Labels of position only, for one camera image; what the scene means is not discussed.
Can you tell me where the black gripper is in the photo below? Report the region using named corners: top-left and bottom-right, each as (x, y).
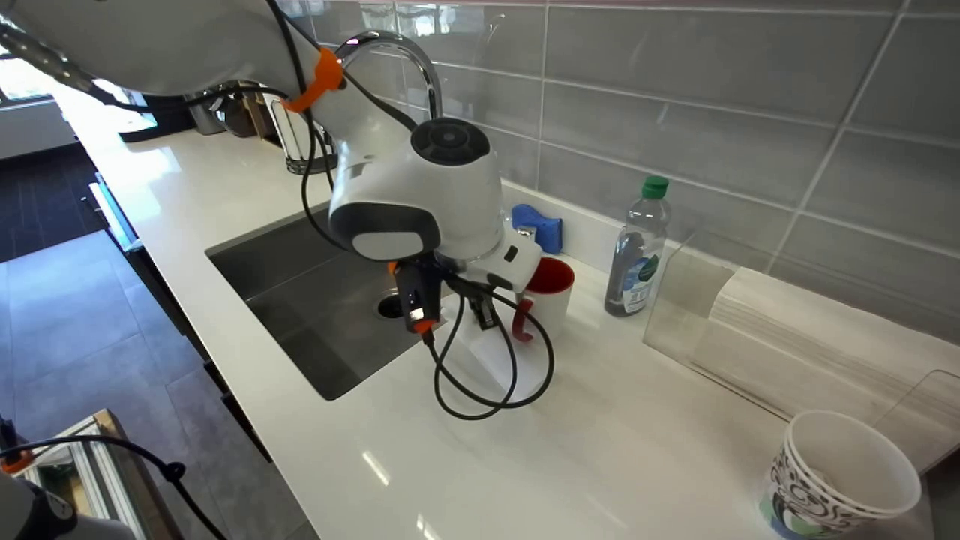
top-left (445, 274), bottom-right (511, 329)

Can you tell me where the white serviette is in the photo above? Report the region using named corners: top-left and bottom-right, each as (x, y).
top-left (452, 325), bottom-right (545, 403)

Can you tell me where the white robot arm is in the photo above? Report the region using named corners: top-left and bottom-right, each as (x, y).
top-left (4, 0), bottom-right (539, 325)

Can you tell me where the white red mug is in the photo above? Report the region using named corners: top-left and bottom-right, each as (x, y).
top-left (511, 257), bottom-right (576, 342)

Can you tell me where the blue sponge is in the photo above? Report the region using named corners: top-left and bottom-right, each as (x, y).
top-left (511, 203), bottom-right (563, 255)

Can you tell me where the sink drain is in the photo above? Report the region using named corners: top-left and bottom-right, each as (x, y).
top-left (378, 293), bottom-right (401, 318)

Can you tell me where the stainless steel sink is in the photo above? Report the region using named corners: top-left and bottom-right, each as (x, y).
top-left (207, 215), bottom-right (416, 403)

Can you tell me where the green capped plastic bottle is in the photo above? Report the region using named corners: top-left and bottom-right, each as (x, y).
top-left (607, 178), bottom-right (669, 318)

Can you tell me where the chrome gooseneck faucet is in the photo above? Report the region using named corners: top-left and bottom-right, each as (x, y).
top-left (335, 29), bottom-right (445, 119)

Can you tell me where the white paper towel roll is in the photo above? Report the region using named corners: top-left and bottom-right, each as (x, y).
top-left (267, 97), bottom-right (335, 174)

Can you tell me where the patterned paper cup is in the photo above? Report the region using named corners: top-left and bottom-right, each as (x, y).
top-left (759, 410), bottom-right (920, 540)

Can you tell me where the black orange wrist camera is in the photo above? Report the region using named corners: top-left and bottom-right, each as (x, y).
top-left (391, 257), bottom-right (440, 335)

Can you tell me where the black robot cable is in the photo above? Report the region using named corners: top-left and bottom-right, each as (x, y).
top-left (0, 0), bottom-right (559, 423)

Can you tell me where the black cable lower left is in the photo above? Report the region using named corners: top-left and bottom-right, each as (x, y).
top-left (0, 416), bottom-right (227, 540)

